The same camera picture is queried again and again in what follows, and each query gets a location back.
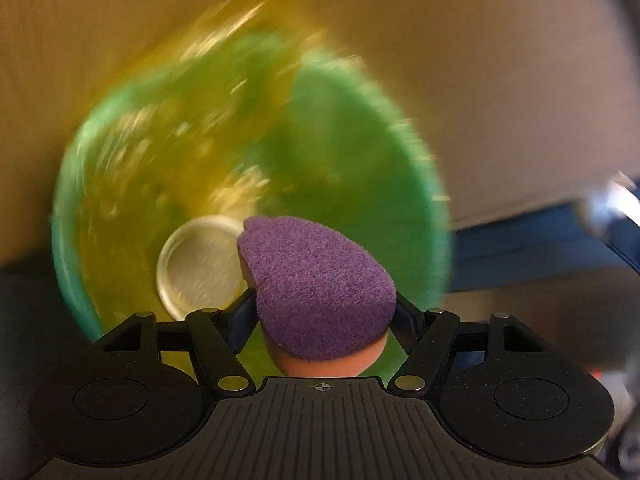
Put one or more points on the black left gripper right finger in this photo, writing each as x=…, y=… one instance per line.
x=426, y=338

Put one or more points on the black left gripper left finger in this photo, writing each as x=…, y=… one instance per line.
x=218, y=336

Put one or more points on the purple orange sponge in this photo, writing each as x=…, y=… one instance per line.
x=324, y=303

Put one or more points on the round metal lid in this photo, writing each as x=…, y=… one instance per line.
x=199, y=266

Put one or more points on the green plastic basin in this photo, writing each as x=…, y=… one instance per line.
x=256, y=125

